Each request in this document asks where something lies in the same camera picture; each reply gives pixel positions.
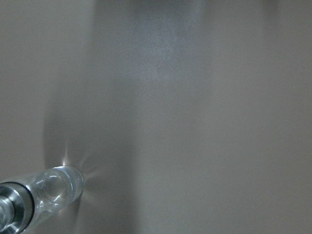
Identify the clear glass sauce bottle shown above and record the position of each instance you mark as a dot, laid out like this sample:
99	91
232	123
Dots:
28	200

